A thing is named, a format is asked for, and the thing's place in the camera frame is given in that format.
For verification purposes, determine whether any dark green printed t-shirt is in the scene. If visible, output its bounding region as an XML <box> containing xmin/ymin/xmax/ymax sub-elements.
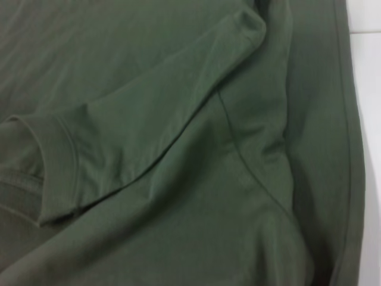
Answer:
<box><xmin>0</xmin><ymin>0</ymin><xmax>369</xmax><ymax>286</ymax></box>

